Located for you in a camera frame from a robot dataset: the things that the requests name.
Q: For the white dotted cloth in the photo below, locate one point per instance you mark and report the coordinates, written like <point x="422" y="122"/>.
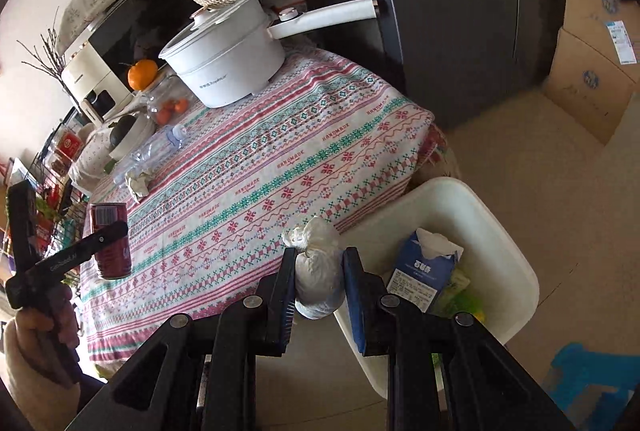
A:
<point x="87" y="156"/>

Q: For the red drink can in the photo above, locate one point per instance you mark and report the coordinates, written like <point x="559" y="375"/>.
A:
<point x="112" y="261"/>

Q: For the white electric pot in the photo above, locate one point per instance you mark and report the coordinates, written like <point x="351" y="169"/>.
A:
<point x="225" y="66"/>

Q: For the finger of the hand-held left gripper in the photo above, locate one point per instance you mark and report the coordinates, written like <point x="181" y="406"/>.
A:
<point x="97" y="241"/>

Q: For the red box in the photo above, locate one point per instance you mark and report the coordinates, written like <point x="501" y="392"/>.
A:
<point x="67" y="145"/>

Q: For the white plastic bin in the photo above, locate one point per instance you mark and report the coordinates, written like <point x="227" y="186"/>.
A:
<point x="500" y="256"/>

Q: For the large orange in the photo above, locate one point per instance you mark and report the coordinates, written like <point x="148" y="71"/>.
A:
<point x="142" y="76"/>

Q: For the grey refrigerator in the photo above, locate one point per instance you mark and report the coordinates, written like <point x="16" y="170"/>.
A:
<point x="450" y="11"/>

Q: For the person's left forearm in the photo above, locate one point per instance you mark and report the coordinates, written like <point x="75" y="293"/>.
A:
<point x="25" y="376"/>

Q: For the black microwave oven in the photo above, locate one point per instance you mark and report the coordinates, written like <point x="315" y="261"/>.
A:
<point x="150" y="11"/>

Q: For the clear glass bowl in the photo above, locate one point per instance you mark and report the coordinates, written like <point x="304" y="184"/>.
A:
<point x="150" y="103"/>

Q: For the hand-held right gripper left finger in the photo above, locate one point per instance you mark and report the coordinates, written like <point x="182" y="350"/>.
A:
<point x="287" y="316"/>

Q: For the blue stool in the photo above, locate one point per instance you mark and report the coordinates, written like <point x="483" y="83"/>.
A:
<point x="575" y="361"/>

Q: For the knotted white plastic bag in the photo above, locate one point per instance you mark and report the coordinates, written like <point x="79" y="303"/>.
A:
<point x="317" y="281"/>

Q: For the pile of colourful snack packets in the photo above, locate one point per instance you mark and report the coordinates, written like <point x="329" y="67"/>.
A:
<point x="50" y="206"/>

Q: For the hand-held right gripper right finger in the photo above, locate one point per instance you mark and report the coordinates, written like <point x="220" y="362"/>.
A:
<point x="354" y="306"/>

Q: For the dark green squash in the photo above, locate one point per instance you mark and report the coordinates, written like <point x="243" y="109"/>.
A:
<point x="120" y="128"/>

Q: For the dry branches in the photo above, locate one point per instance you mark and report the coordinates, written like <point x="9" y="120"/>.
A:
<point x="50" y="61"/>

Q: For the tangerine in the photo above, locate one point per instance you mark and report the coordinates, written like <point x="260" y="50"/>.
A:
<point x="164" y="116"/>
<point x="181" y="105"/>

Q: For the clear plastic bottle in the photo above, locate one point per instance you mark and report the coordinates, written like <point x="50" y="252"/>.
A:
<point x="150" y="151"/>

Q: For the white countertop appliance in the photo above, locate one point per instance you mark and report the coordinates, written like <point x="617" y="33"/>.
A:
<point x="90" y="71"/>

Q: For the crumpled white tissue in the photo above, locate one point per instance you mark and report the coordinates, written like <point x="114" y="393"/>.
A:
<point x="137" y="183"/>

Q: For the blue milk carton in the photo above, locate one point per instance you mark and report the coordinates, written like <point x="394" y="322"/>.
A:
<point x="425" y="271"/>

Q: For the person's left hand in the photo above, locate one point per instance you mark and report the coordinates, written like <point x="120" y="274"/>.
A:
<point x="62" y="316"/>

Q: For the green snack wrapper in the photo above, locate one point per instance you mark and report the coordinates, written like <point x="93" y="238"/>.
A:
<point x="457" y="291"/>

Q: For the labelled cardboard box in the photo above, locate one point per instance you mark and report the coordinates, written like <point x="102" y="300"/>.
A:
<point x="585" y="86"/>

